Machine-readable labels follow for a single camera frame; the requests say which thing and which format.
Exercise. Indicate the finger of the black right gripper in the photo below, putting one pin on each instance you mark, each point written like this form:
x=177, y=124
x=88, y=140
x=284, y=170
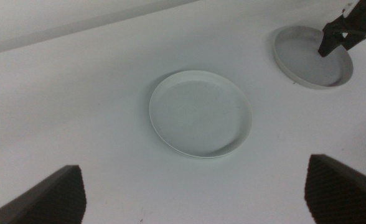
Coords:
x=357, y=39
x=330, y=37

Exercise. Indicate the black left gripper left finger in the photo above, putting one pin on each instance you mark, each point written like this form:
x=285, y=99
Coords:
x=52, y=202

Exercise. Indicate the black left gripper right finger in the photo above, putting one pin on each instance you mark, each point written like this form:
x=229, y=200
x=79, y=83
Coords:
x=341, y=193

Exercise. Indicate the grey shallow bowl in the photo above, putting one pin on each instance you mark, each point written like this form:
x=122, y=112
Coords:
x=301, y=59

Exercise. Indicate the pale green shallow bowl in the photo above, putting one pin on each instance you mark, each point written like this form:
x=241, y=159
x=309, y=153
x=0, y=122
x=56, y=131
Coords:
x=198, y=157

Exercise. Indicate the white shallow bowl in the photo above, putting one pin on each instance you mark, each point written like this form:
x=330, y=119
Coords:
x=200, y=115

